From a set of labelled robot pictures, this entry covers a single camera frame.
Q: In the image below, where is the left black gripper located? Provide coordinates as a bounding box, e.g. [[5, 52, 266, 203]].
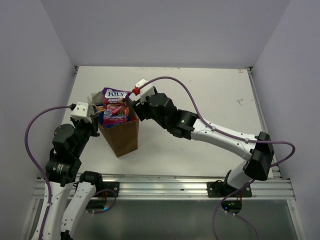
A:
[[70, 112, 100, 156]]

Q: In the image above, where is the purple Fox's candy bag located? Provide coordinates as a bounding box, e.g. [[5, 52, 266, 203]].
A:
[[102, 87, 131, 128]]

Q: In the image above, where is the brown paper bag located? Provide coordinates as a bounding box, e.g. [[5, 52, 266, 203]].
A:
[[88, 90, 139, 157]]

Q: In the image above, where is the blue Burts chips bag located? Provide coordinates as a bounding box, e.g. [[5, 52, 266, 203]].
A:
[[92, 104, 106, 116]]

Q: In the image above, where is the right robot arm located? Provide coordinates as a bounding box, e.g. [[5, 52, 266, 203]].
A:
[[131, 93, 274, 197]]

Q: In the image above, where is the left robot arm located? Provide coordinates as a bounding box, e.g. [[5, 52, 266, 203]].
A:
[[32, 117, 104, 240]]

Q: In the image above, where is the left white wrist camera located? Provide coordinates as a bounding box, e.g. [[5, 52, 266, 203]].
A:
[[70, 102, 92, 123]]

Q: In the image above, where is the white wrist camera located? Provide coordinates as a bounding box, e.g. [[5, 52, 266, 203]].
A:
[[70, 102, 92, 123], [132, 78, 156, 104]]

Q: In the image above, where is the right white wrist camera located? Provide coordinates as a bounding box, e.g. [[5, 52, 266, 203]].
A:
[[132, 78, 156, 104]]

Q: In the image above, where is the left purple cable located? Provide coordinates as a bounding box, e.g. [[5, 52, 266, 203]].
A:
[[25, 104, 75, 237]]

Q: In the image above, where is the purple cable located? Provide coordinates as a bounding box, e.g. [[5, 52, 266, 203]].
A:
[[139, 76, 297, 240], [25, 104, 75, 237]]

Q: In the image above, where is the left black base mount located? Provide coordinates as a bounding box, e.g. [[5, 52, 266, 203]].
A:
[[86, 181, 120, 212]]

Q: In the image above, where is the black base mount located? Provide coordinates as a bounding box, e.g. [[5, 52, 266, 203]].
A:
[[206, 180, 253, 198], [86, 181, 120, 212]]

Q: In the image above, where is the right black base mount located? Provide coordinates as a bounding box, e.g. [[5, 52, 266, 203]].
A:
[[206, 180, 253, 198]]

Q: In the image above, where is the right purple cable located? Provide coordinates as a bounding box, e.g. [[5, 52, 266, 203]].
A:
[[139, 76, 297, 240]]

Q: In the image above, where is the aluminium rail frame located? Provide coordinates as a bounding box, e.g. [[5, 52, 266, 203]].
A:
[[19, 65, 301, 240]]

